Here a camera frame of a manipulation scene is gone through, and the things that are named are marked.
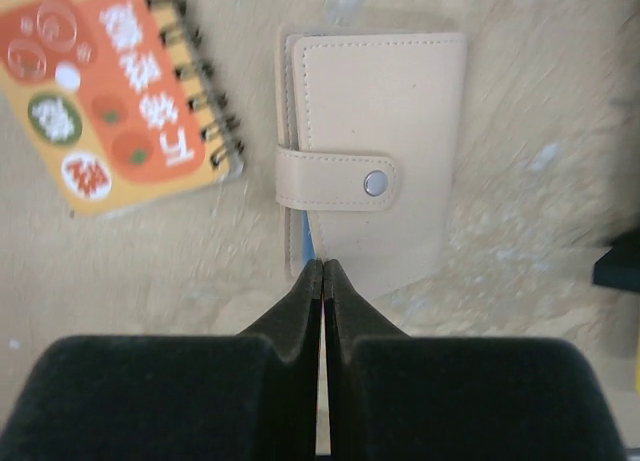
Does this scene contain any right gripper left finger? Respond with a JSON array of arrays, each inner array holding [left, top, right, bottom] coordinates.
[[10, 261, 323, 460]]

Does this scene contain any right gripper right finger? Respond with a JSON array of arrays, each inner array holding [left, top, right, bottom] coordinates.
[[323, 261, 627, 460]]

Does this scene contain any orange spiral notebook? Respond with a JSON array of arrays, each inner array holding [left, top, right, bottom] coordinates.
[[1, 0, 244, 215]]

